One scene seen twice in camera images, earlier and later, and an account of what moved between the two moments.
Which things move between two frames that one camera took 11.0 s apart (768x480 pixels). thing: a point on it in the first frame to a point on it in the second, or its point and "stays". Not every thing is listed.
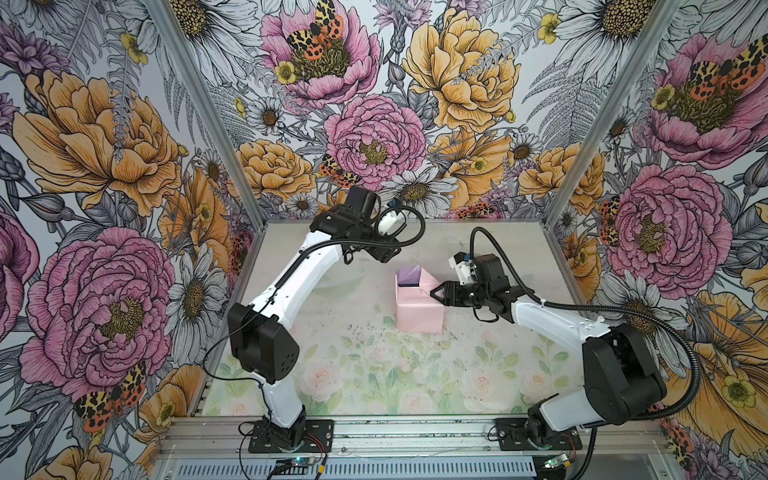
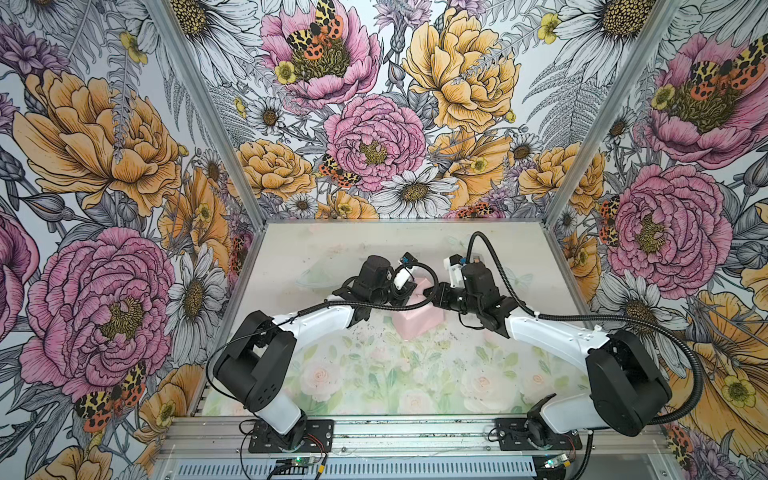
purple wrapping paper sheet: x=417 y=311 stays
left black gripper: x=382 y=254 to x=404 y=294
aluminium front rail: x=199 y=437 stays
